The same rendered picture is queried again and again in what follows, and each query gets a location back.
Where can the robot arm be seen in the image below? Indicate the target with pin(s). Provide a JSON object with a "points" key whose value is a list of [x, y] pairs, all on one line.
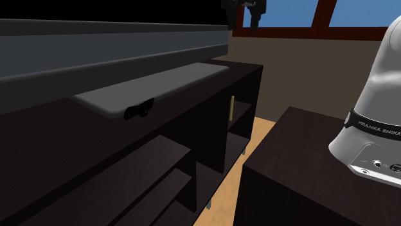
{"points": [[376, 94]]}

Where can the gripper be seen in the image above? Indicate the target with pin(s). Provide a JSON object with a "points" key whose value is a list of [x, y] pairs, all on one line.
{"points": [[255, 5]]}

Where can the red framed window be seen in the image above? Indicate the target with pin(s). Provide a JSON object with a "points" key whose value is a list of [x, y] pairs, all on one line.
{"points": [[313, 32]]}

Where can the small black knobbed object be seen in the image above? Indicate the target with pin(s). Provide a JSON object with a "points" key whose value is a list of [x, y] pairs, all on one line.
{"points": [[139, 109]]}

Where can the dark wooden media cabinet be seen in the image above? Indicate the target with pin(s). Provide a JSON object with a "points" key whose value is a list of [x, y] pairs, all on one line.
{"points": [[62, 140]]}

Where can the dark robot stand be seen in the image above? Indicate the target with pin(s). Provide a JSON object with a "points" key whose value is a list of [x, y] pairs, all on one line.
{"points": [[291, 166]]}

